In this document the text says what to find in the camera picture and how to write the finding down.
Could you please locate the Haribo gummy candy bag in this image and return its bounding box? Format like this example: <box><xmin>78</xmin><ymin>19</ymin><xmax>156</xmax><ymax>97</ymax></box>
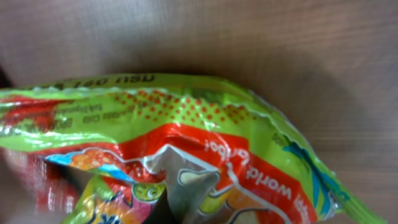
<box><xmin>1</xmin><ymin>73</ymin><xmax>383</xmax><ymax>223</ymax></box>

